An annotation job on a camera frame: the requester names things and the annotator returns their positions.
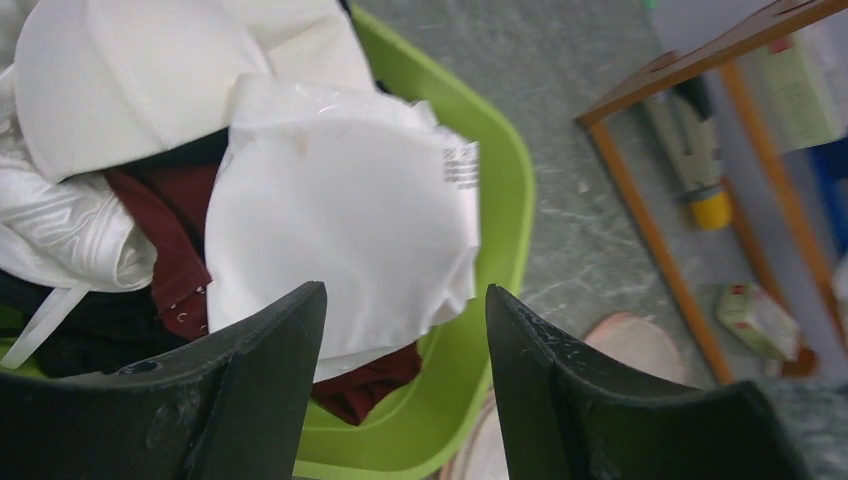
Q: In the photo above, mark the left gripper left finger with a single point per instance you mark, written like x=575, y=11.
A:
x=230, y=405

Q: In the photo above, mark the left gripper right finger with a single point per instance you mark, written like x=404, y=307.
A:
x=568, y=411

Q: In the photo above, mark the floral pink laundry bag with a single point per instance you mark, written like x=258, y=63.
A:
x=625, y=337

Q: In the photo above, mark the white bra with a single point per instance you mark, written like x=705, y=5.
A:
x=366, y=193

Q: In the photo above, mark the black bra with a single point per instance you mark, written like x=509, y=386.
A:
x=71, y=252

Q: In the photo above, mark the dark red bra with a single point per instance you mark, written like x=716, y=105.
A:
x=169, y=206

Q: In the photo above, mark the green plastic basket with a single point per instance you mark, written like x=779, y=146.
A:
x=211, y=214

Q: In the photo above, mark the box on lower shelf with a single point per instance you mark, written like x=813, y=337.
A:
x=748, y=312

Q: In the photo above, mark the yellow capped tube on shelf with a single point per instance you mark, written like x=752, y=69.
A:
x=683, y=118

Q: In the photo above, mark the white cloth in basket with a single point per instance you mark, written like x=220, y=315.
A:
x=96, y=85

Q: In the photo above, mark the blue item on shelf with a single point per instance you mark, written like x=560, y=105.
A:
x=829, y=166

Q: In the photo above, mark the white box on shelf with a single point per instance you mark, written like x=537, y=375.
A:
x=806, y=83

